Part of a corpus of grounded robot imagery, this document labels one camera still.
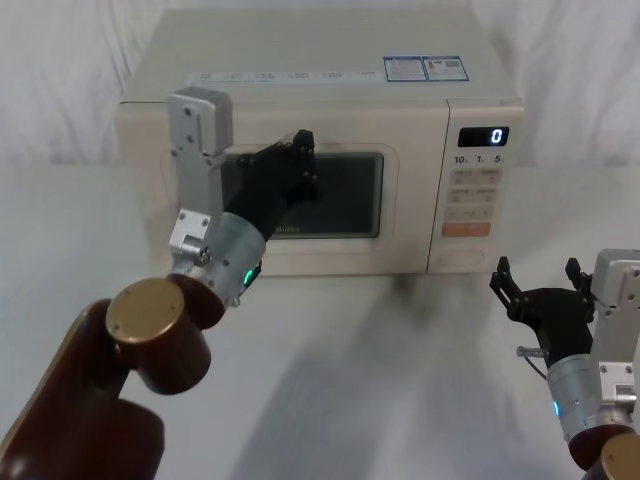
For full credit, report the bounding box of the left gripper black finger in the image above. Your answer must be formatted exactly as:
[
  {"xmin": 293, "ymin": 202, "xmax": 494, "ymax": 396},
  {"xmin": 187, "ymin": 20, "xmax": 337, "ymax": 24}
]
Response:
[
  {"xmin": 289, "ymin": 148, "xmax": 321, "ymax": 204},
  {"xmin": 235, "ymin": 128, "xmax": 316, "ymax": 167}
]

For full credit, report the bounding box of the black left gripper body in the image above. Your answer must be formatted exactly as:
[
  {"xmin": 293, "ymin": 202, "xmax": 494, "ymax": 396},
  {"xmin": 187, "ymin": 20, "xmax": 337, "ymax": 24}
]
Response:
[{"xmin": 221, "ymin": 147, "xmax": 307, "ymax": 237}]

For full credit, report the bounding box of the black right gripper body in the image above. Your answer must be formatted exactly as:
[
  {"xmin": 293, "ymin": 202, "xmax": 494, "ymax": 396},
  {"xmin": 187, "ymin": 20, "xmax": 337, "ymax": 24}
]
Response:
[{"xmin": 508, "ymin": 287, "xmax": 597, "ymax": 370}]

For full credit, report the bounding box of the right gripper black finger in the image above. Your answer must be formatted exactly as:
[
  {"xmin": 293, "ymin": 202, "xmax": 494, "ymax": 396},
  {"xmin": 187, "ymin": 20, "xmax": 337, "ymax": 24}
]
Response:
[
  {"xmin": 489, "ymin": 255, "xmax": 532, "ymax": 321},
  {"xmin": 564, "ymin": 256, "xmax": 598, "ymax": 315}
]

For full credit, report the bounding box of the cream microwave oven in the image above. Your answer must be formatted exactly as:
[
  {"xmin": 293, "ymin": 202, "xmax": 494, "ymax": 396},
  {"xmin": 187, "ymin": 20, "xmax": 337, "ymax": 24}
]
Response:
[{"xmin": 114, "ymin": 8, "xmax": 527, "ymax": 279}]

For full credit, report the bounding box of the long white label strip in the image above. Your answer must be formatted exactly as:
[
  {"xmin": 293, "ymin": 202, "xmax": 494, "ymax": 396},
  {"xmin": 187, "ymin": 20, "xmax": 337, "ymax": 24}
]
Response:
[{"xmin": 184, "ymin": 69, "xmax": 382, "ymax": 87}]

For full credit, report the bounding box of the blue-edged label sticker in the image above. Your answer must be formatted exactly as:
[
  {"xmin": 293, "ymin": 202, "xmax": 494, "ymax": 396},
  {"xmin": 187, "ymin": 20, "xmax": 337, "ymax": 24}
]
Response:
[{"xmin": 382, "ymin": 54, "xmax": 471, "ymax": 84}]

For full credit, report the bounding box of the white table cloth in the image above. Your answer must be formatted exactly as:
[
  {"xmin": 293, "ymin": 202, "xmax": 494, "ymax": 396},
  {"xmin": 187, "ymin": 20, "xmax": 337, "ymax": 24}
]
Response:
[{"xmin": 0, "ymin": 159, "xmax": 640, "ymax": 480}]

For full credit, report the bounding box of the white curtain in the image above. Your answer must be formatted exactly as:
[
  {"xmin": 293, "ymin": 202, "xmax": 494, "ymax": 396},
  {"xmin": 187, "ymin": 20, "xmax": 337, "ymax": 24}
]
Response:
[{"xmin": 0, "ymin": 0, "xmax": 640, "ymax": 170}]

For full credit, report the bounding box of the thin cable with silver plug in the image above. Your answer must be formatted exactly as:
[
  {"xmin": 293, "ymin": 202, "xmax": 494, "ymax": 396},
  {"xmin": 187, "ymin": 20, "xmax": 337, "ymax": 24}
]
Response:
[{"xmin": 516, "ymin": 346, "xmax": 552, "ymax": 386}]

